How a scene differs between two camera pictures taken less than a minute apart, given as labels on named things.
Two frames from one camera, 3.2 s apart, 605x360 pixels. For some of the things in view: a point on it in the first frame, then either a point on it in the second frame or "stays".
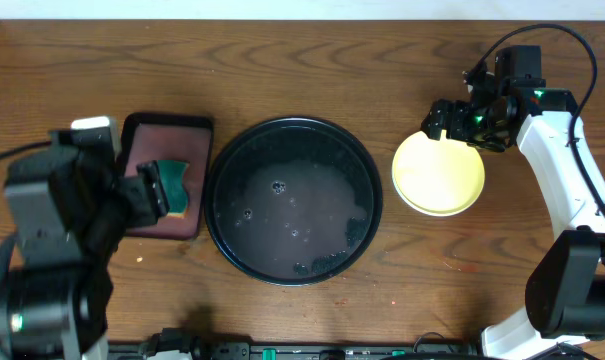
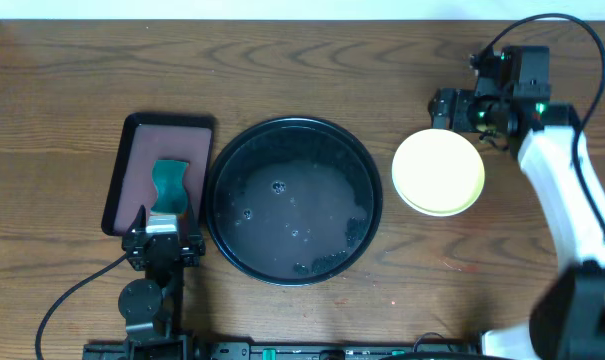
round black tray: x=293 y=201 stays
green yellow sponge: x=172 y=177 stays
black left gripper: x=149 y=195 to x=132 y=247
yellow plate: x=437 y=177 stays
